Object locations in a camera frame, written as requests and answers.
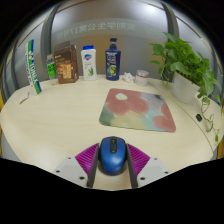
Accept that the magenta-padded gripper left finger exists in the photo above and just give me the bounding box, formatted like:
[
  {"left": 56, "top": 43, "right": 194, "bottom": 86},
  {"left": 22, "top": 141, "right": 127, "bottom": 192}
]
[{"left": 53, "top": 143, "right": 101, "bottom": 189}]

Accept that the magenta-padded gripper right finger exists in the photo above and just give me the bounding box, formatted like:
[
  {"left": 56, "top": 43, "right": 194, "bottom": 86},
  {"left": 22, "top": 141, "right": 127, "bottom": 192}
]
[{"left": 125, "top": 143, "right": 171, "bottom": 189}]

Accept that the blue and black computer mouse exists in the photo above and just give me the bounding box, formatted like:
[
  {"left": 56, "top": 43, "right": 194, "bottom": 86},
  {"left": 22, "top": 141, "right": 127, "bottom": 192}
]
[{"left": 98, "top": 135, "right": 128, "bottom": 177}]

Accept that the floral pastel mouse pad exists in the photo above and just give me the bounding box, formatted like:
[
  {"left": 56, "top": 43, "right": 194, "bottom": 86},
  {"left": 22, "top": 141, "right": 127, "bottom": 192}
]
[{"left": 98, "top": 87, "right": 177, "bottom": 134}]

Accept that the small white packet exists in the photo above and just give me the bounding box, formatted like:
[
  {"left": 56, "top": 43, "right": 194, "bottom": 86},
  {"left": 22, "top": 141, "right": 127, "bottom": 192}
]
[{"left": 18, "top": 92, "right": 30, "bottom": 104}]

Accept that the green plant in white pot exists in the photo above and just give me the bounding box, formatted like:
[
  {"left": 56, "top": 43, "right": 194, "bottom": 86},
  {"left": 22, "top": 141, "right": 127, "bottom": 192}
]
[{"left": 149, "top": 32, "right": 223, "bottom": 143}]

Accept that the small jar with pink label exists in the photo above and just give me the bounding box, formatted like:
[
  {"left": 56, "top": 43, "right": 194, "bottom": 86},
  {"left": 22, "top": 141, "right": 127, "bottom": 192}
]
[{"left": 134, "top": 69, "right": 150, "bottom": 87}]

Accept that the crumpled white tissue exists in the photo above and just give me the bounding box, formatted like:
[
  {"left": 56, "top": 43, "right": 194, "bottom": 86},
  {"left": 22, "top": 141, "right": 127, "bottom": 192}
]
[{"left": 121, "top": 72, "right": 136, "bottom": 83}]

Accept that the clear bottle with green label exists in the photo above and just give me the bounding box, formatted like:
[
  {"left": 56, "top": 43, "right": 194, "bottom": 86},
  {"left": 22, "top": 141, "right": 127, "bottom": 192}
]
[{"left": 45, "top": 53, "right": 58, "bottom": 86}]

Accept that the brown cardboard box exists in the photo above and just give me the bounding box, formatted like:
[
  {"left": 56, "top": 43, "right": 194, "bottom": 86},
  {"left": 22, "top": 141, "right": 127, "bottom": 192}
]
[{"left": 53, "top": 41, "right": 80, "bottom": 85}]

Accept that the white bottle with blue cap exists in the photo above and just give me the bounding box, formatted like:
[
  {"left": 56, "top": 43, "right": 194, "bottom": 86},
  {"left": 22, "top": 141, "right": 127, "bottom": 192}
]
[{"left": 80, "top": 44, "right": 98, "bottom": 82}]

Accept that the white green blue tube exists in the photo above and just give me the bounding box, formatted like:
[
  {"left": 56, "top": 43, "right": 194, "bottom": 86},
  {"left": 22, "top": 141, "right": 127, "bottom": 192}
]
[{"left": 24, "top": 39, "right": 43, "bottom": 96}]

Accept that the dark blue pump bottle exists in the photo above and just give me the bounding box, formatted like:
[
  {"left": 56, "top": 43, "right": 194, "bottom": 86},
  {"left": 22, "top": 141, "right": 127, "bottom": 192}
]
[{"left": 105, "top": 37, "right": 122, "bottom": 82}]

